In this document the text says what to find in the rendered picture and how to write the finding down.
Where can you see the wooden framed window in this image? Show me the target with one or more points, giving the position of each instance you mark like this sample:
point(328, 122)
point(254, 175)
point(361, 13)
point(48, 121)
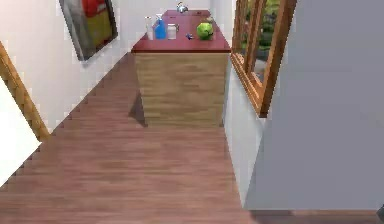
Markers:
point(258, 66)

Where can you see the wooden door frame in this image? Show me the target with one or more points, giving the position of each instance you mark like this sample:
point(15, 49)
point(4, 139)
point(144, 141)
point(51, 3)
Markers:
point(21, 95)

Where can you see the small blue object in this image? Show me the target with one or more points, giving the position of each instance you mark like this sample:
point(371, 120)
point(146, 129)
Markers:
point(190, 36)

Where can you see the blue spray bottle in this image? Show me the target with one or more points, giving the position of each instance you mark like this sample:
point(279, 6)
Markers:
point(160, 29)

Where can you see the green round cabbage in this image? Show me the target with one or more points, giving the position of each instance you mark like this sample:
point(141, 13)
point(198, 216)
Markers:
point(204, 31)

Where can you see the silver sink tap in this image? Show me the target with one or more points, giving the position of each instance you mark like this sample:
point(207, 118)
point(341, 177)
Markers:
point(181, 7)

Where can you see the wooden counter with red top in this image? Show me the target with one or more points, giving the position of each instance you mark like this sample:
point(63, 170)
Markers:
point(181, 86)

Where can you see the clear glass bottle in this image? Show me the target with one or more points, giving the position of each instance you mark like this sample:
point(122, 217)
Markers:
point(149, 28)

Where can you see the white screw-cap bottle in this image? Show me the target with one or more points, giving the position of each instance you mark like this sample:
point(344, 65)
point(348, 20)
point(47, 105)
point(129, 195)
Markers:
point(171, 32)

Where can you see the framed red and yellow picture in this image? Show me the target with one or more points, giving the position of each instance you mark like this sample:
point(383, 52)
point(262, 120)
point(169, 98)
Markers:
point(91, 25)

